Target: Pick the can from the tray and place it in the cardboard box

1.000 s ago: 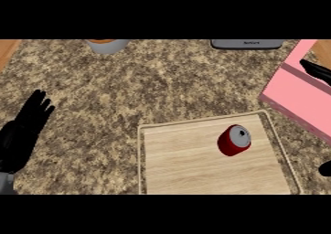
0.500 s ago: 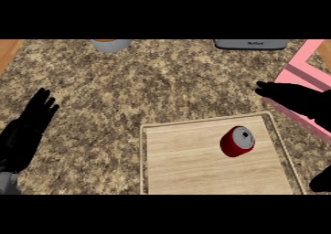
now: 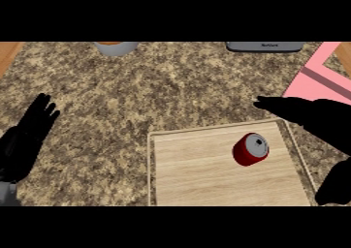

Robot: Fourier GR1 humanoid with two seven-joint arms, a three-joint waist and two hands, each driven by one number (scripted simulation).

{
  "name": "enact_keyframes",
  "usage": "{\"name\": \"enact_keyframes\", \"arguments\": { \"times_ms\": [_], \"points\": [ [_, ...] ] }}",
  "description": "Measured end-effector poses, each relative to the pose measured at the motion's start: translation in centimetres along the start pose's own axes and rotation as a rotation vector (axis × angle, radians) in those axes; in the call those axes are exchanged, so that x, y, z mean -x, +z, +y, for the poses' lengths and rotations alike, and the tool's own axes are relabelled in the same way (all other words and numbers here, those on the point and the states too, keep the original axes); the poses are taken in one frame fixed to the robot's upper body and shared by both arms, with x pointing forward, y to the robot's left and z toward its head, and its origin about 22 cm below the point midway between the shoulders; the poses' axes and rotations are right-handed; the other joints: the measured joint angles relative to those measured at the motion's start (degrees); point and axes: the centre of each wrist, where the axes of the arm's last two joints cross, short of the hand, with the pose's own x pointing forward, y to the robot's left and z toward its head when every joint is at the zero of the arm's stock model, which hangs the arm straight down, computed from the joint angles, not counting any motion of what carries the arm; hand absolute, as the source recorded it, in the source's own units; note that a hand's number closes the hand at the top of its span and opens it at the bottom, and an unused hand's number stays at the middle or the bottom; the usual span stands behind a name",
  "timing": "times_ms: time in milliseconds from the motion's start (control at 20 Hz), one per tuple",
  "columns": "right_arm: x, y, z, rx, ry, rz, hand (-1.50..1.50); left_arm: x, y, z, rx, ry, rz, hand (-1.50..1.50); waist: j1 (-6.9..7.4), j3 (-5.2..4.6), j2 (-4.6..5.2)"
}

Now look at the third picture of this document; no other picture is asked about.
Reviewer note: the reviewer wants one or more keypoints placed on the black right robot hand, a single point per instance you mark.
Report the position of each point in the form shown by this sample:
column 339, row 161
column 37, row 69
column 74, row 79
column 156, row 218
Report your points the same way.
column 320, row 119

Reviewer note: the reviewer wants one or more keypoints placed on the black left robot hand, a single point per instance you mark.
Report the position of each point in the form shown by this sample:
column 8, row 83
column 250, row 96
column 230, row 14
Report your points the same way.
column 21, row 142

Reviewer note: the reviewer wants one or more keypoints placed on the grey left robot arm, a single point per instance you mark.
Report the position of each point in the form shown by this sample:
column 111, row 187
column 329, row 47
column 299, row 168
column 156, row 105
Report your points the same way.
column 3, row 193

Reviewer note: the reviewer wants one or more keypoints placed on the pink cardboard box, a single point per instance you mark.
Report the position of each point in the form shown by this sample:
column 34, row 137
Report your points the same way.
column 326, row 76

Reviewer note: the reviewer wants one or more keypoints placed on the red can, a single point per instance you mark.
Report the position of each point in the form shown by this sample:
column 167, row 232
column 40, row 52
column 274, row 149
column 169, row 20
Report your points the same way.
column 250, row 149

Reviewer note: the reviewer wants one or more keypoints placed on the pale wooden tray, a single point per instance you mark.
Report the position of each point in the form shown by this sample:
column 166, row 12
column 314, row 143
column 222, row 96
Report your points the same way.
column 228, row 168

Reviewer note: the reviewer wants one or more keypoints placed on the dark grey appliance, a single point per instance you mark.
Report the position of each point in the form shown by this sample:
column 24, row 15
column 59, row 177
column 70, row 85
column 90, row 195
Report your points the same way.
column 265, row 46

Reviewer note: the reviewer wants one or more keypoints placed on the grey cup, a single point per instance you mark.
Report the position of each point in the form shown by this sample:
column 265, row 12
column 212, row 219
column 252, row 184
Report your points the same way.
column 116, row 48

